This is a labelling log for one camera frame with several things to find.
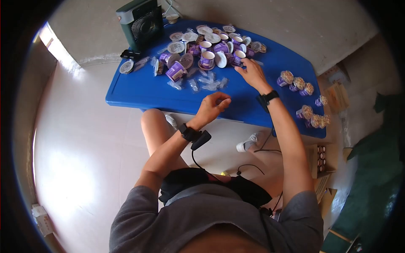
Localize pile of clear plastic packets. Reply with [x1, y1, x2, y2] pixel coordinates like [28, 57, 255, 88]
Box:
[167, 70, 229, 93]

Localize person's legs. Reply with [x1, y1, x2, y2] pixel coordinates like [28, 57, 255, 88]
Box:
[141, 108, 285, 215]

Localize row of filled purple cups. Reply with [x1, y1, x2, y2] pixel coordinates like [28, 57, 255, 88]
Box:
[277, 70, 332, 129]

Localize dark green cloth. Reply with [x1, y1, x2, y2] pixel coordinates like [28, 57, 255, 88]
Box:
[322, 92, 405, 253]

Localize pile of empty cups and lids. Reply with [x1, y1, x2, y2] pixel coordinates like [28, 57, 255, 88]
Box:
[119, 25, 268, 83]

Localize small white cardboard box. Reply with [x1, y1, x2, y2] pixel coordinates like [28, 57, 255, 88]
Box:
[31, 204, 54, 238]

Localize black wrist band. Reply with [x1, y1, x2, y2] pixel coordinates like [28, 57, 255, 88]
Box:
[178, 123, 212, 151]
[256, 90, 280, 113]

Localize person's right hand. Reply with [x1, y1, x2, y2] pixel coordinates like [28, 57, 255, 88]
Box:
[235, 58, 273, 95]

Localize person's body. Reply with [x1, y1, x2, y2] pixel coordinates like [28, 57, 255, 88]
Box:
[109, 183, 325, 253]

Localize dark green desk fan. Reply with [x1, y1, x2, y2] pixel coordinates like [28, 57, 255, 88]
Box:
[115, 0, 165, 52]

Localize flat brown cardboard box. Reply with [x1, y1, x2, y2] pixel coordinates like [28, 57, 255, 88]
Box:
[320, 63, 352, 115]

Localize person's left fingers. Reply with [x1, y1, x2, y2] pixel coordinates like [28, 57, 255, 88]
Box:
[204, 92, 231, 103]

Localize person's left hand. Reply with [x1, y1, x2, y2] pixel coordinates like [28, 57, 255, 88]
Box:
[195, 92, 232, 130]

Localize brown cardboard flap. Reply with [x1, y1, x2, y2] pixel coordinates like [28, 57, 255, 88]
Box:
[315, 173, 338, 219]

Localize person's left thumb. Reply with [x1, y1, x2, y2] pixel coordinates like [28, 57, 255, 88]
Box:
[216, 99, 232, 114]

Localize open carton with cups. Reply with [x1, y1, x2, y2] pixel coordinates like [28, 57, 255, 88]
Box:
[308, 144, 339, 178]

